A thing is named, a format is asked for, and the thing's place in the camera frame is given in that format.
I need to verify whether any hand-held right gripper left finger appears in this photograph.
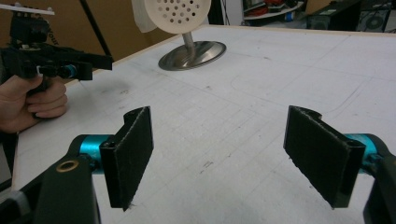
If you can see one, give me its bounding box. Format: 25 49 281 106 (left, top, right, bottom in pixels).
98 105 155 212

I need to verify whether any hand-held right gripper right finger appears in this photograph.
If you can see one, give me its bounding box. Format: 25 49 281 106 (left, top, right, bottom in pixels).
283 105 367 209

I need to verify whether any solid beige spatula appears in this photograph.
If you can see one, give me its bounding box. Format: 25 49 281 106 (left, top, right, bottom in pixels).
131 0 157 34

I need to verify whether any beige skimmer spoon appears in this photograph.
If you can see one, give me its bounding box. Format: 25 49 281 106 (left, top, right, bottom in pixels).
145 0 213 35

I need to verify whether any metal utensil stand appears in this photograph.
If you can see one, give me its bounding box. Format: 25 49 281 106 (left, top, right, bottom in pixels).
158 31 228 72

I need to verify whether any black metal stand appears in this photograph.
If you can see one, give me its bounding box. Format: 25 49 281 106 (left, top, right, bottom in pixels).
78 0 114 59

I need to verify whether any white table mat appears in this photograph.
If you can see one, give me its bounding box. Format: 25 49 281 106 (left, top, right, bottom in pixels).
12 26 396 224

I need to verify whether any black computer tower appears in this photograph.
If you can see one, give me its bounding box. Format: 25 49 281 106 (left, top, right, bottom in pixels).
358 2 396 33
306 1 362 31

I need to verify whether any white round table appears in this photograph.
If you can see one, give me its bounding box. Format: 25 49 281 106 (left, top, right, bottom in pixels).
243 1 304 21

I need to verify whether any red cable coil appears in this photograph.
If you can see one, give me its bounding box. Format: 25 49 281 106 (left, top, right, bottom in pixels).
248 4 281 17

